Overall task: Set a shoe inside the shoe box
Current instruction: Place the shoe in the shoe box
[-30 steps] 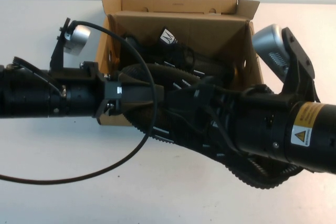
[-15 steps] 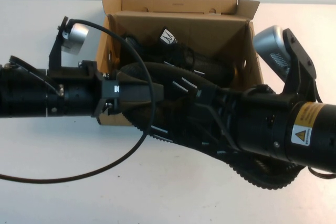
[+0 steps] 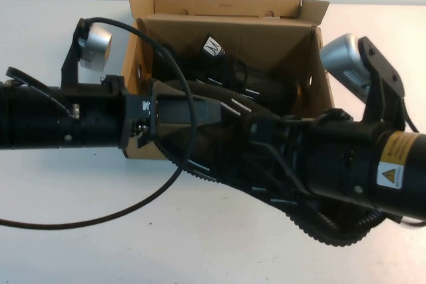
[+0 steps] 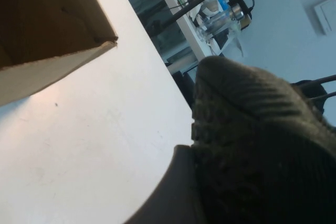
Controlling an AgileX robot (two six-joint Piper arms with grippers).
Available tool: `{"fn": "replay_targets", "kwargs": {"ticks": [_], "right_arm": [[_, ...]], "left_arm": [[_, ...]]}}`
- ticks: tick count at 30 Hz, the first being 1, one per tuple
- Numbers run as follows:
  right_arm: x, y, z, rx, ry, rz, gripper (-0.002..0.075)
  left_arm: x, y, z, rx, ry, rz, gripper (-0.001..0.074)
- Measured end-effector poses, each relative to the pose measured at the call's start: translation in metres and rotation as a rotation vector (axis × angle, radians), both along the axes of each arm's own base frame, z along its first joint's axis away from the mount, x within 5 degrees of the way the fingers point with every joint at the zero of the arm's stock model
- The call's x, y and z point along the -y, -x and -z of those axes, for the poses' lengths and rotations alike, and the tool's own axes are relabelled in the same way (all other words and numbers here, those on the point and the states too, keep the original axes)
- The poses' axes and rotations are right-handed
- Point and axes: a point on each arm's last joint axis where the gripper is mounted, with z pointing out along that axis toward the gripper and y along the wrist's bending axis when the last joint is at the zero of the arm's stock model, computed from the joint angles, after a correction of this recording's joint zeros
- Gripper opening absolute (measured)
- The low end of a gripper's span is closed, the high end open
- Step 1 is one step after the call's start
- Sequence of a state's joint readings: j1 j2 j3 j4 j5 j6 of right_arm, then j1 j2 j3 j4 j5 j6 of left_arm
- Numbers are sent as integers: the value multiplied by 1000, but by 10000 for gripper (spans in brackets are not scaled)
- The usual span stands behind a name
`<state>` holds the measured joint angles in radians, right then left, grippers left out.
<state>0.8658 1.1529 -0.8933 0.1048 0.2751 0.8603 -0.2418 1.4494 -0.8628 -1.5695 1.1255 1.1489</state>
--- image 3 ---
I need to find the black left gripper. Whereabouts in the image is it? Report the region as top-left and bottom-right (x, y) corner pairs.
(118, 79), (223, 159)

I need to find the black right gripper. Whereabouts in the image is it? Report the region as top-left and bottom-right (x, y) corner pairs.
(248, 116), (312, 198)

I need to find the black sneaker with white stripes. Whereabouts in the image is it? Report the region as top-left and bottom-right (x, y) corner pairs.
(149, 79), (390, 241)
(156, 33), (300, 105)

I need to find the brown cardboard shoe box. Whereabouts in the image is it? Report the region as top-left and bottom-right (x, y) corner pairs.
(119, 0), (335, 162)

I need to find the left wrist camera black cable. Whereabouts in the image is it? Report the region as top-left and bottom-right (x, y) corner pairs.
(0, 17), (197, 229)

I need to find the wrist camera black cable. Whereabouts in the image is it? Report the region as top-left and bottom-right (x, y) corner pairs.
(401, 97), (422, 135)
(0, 17), (197, 229)

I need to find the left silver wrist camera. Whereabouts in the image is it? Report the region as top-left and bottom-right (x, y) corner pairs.
(61, 17), (124, 96)

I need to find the right wrist camera black cable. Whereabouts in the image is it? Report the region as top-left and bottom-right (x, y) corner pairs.
(401, 97), (422, 135)

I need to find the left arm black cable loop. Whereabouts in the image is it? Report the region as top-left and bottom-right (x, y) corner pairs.
(5, 66), (81, 122)

